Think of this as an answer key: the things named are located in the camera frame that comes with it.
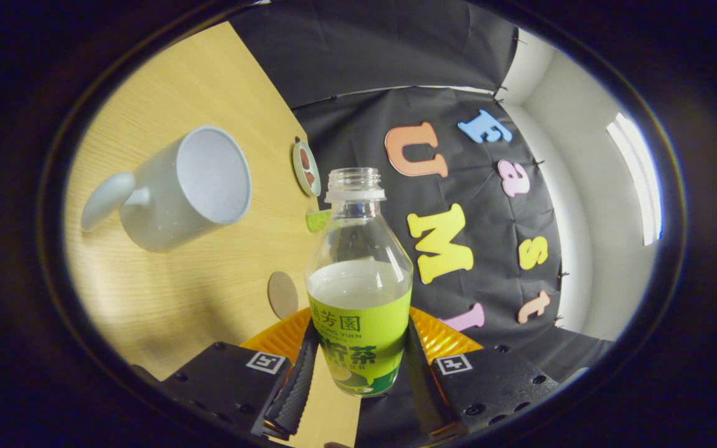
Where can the brown meat piece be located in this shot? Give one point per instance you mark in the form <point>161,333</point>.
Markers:
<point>305,158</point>
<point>311,179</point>

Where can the ceiling light panel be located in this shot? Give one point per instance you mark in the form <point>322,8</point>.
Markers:
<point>638,180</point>

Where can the round brown coaster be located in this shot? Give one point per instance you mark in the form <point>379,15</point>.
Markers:
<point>282,295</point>

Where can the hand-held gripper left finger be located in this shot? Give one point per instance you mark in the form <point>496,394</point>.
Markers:
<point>296,392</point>

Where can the slim capped green label bottle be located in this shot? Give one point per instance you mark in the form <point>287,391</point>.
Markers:
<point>318,221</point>

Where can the wooden table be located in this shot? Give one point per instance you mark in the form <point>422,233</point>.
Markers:
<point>178,292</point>

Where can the green label juice bottle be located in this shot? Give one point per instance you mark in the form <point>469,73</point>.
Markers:
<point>358,323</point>

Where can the white cup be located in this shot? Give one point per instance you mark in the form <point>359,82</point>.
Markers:
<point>165,211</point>

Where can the pale green plate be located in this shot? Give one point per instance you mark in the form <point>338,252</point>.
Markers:
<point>299,174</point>

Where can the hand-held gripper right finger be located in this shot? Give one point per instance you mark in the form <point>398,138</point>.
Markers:
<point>424,392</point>

